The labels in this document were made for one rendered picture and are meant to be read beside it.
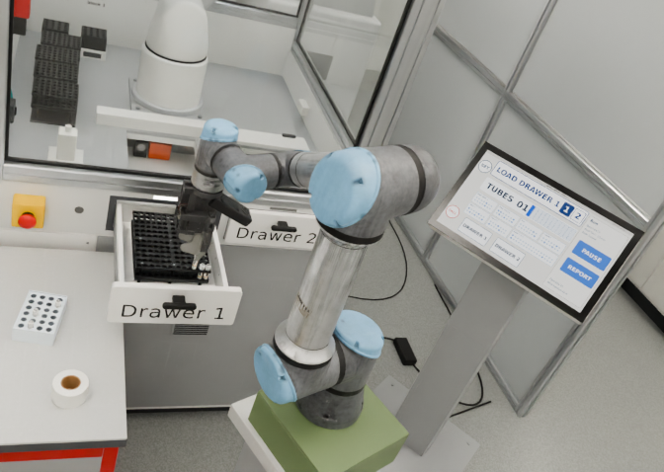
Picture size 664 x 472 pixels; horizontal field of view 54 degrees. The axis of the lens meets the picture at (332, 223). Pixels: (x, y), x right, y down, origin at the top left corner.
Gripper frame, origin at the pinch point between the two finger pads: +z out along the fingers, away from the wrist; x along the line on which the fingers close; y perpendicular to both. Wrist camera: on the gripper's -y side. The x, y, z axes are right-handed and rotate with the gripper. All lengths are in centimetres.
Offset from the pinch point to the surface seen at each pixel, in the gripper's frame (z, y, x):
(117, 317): 10.6, 17.8, 11.0
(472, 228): -6, -81, -12
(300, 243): 10.8, -33.9, -20.7
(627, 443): 94, -208, -1
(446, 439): 90, -114, -6
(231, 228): 7.5, -12.6, -20.8
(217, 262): 5.5, -6.1, -4.0
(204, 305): 6.1, -0.9, 11.0
